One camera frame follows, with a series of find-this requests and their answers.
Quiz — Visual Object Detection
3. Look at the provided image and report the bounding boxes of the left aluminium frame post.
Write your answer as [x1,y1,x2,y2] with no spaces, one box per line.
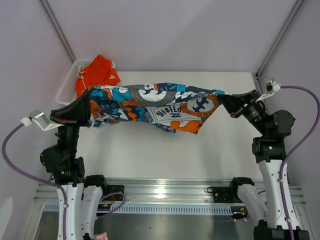
[38,0,77,63]

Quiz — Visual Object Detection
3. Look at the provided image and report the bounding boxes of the pink cloth piece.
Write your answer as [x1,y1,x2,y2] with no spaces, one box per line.
[94,232,108,240]

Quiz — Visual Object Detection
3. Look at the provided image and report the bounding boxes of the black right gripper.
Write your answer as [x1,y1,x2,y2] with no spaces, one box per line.
[217,89,269,137]

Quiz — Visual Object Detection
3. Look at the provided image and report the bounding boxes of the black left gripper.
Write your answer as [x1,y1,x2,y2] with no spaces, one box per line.
[49,90,91,159]

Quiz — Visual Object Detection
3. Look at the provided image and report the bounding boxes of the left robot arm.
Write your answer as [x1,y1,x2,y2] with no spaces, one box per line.
[40,95,109,240]

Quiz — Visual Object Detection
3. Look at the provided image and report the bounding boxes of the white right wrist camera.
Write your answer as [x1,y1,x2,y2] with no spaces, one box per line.
[257,77,281,101]

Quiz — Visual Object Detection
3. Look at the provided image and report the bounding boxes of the white plastic basket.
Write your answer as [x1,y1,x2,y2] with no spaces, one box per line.
[55,58,121,106]

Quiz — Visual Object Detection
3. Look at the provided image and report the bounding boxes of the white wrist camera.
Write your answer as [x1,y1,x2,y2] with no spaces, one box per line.
[257,77,281,101]
[20,109,62,132]

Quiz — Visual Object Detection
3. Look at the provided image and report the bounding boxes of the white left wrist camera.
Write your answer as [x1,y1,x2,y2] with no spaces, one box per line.
[20,109,62,132]

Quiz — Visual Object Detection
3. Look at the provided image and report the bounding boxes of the white slotted cable duct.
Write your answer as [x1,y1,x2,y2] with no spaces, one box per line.
[43,203,248,216]

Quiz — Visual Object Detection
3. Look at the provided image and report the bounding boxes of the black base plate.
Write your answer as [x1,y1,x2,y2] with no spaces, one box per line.
[206,186,239,203]
[102,184,125,202]

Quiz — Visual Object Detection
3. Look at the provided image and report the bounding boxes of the patterned blue orange shorts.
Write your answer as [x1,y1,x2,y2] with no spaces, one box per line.
[84,82,226,134]

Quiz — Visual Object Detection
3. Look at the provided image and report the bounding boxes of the right aluminium frame post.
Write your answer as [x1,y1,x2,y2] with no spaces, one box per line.
[255,0,306,80]

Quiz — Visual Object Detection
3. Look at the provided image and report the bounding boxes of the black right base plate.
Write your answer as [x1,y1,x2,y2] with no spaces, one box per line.
[206,186,239,203]

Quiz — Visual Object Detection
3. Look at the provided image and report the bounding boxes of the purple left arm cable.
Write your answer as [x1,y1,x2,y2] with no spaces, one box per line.
[1,123,126,240]

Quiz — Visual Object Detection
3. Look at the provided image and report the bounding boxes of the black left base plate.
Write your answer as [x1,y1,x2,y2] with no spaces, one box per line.
[102,184,125,202]

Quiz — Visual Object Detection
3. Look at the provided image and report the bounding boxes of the aluminium frame post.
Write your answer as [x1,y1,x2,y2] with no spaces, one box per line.
[38,0,77,63]
[255,0,306,80]

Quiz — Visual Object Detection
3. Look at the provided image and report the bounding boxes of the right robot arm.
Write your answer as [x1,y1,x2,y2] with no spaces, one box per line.
[218,90,310,240]

